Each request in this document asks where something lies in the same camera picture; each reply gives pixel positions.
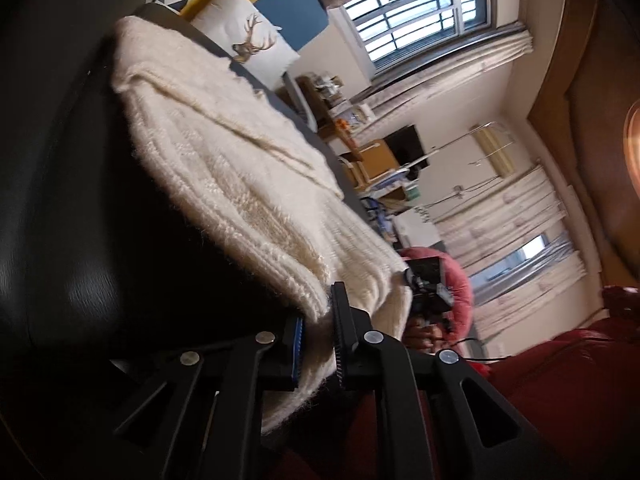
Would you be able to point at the white knit sweater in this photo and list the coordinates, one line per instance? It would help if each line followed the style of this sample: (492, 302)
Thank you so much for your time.
(225, 160)

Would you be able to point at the glowing ceiling lamp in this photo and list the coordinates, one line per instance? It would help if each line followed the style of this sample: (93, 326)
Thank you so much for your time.
(634, 140)

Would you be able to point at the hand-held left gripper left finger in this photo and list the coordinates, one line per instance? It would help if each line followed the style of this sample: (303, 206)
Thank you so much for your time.
(298, 350)

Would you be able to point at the pale pleated curtain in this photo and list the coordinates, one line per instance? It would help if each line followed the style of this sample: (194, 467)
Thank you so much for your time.
(500, 210)

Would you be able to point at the grey yellow blue sofa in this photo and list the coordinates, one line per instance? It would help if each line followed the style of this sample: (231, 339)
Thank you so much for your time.
(290, 15)

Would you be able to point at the cluttered wooden shelf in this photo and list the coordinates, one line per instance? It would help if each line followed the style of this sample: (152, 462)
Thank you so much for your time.
(340, 105)

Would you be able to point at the deer print pillow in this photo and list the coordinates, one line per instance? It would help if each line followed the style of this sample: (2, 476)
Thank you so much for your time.
(225, 15)

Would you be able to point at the cardboard box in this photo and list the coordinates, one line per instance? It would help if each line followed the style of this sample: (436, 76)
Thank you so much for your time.
(377, 160)

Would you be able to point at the pale long curtain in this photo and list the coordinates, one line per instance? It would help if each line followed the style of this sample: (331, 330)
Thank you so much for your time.
(450, 75)

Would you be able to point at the barred window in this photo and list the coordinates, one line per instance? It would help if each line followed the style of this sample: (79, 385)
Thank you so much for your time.
(415, 15)

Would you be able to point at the black monitor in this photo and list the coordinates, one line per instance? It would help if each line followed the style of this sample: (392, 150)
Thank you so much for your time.
(405, 145)

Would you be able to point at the person's right hand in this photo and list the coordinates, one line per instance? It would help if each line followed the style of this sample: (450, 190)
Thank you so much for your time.
(417, 335)

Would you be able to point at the small curtained window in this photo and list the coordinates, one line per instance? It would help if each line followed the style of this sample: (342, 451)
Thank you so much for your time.
(520, 260)

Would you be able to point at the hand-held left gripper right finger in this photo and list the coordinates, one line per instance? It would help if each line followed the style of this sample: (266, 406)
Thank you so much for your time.
(339, 330)

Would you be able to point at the wall air conditioner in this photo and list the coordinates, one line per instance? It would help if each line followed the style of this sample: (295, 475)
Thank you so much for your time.
(495, 150)

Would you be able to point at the wooden side desk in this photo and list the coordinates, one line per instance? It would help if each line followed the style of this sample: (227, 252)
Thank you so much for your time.
(320, 110)

